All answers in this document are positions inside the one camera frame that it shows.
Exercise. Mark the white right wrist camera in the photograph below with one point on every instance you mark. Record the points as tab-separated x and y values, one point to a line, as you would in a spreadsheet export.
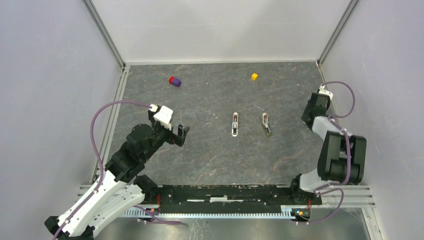
322	90

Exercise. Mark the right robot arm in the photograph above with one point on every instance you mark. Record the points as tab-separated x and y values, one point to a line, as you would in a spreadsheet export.
342	157

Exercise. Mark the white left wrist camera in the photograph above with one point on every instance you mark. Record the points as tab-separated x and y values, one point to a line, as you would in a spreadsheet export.
163	114

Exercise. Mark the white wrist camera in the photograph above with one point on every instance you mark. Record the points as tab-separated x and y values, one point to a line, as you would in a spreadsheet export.
163	114
322	90

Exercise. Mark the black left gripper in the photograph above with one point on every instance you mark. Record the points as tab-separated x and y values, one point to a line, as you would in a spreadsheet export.
174	138

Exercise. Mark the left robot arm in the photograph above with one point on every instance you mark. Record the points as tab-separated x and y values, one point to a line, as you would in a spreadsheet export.
119	188

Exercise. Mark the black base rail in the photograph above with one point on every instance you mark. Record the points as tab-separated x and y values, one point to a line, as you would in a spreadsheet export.
228	199

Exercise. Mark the yellow cube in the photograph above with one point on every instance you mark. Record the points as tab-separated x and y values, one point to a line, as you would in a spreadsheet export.
254	76

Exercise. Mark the red and purple block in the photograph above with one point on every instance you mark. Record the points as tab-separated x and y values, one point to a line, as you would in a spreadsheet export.
175	81

